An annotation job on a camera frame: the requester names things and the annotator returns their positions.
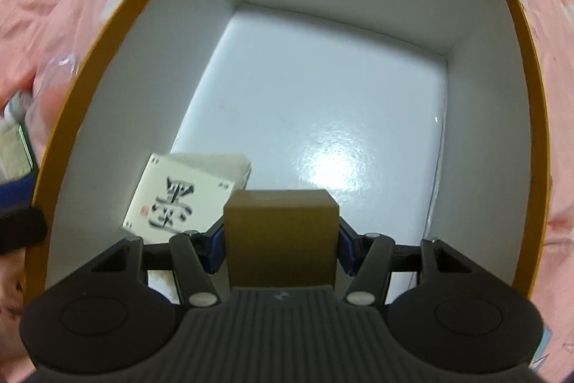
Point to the orange rimmed white storage box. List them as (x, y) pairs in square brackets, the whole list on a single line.
[(314, 96)]

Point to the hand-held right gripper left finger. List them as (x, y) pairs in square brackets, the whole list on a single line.
[(214, 250)]

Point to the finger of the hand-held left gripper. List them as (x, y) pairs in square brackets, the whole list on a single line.
[(20, 228)]

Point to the green edged box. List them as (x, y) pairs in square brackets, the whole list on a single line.
[(18, 149)]

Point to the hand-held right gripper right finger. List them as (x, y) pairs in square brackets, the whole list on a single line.
[(346, 250)]

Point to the clear plastic bottle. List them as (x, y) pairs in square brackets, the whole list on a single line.
[(56, 87)]

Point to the white calligraphy print card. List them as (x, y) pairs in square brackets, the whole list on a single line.
[(179, 194)]

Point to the small brown box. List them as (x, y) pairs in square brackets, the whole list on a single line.
[(280, 239)]

